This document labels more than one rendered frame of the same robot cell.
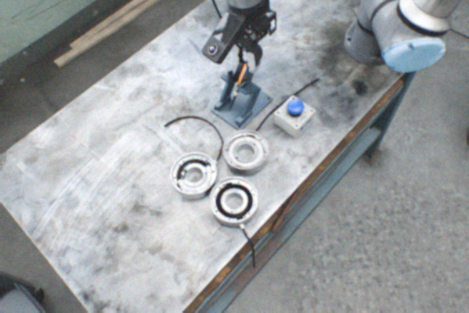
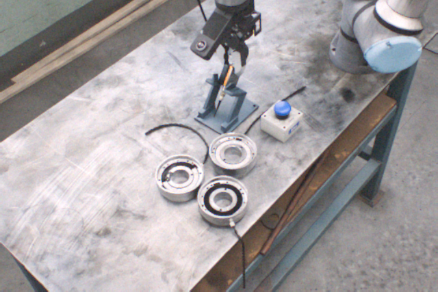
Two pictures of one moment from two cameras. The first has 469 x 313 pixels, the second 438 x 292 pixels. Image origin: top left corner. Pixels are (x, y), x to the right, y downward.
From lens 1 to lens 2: 36 cm
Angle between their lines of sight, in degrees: 12
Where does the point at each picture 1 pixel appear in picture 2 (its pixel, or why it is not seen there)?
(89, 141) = (63, 150)
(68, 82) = (8, 121)
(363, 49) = (348, 58)
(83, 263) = (63, 267)
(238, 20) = (225, 18)
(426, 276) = not seen: outside the picture
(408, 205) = (417, 251)
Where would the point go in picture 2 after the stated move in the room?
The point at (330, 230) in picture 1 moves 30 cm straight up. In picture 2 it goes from (329, 283) to (340, 239)
